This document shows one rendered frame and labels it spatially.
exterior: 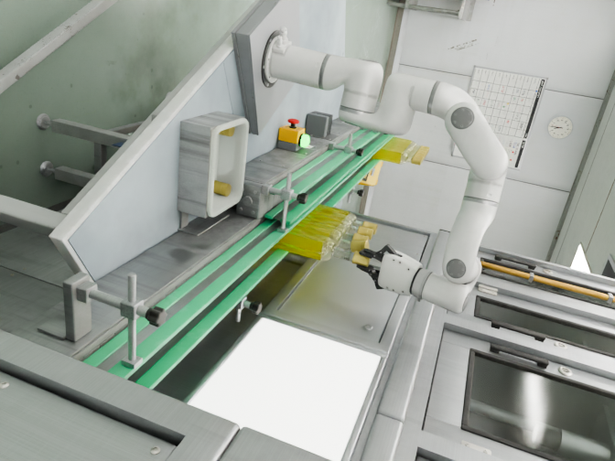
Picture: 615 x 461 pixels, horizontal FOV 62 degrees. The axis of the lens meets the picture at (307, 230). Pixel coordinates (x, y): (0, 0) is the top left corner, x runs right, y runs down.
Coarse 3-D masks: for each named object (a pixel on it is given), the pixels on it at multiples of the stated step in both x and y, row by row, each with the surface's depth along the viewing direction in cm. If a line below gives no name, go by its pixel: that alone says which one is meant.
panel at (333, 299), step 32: (352, 256) 169; (288, 288) 144; (320, 288) 148; (352, 288) 151; (256, 320) 128; (288, 320) 130; (320, 320) 133; (352, 320) 135; (384, 320) 137; (384, 352) 123; (352, 448) 95
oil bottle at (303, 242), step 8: (288, 232) 143; (296, 232) 144; (304, 232) 145; (312, 232) 146; (280, 240) 144; (288, 240) 144; (296, 240) 143; (304, 240) 142; (312, 240) 141; (320, 240) 142; (328, 240) 143; (280, 248) 145; (288, 248) 144; (296, 248) 144; (304, 248) 143; (312, 248) 142; (320, 248) 141; (328, 248) 140; (312, 256) 143; (320, 256) 142; (328, 256) 141
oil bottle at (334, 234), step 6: (300, 222) 150; (306, 222) 151; (300, 228) 148; (306, 228) 147; (312, 228) 148; (318, 228) 148; (324, 228) 149; (330, 228) 150; (324, 234) 146; (330, 234) 146; (336, 234) 146; (336, 240) 146; (336, 246) 146
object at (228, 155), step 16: (224, 128) 117; (240, 128) 129; (224, 144) 132; (240, 144) 131; (224, 160) 133; (240, 160) 132; (224, 176) 135; (240, 176) 134; (208, 192) 120; (240, 192) 135; (208, 208) 121; (224, 208) 128
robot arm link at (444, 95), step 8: (440, 88) 126; (448, 88) 127; (456, 88) 128; (432, 96) 127; (440, 96) 126; (448, 96) 127; (456, 96) 127; (464, 96) 128; (432, 104) 128; (440, 104) 127; (448, 104) 127; (432, 112) 129; (440, 112) 129
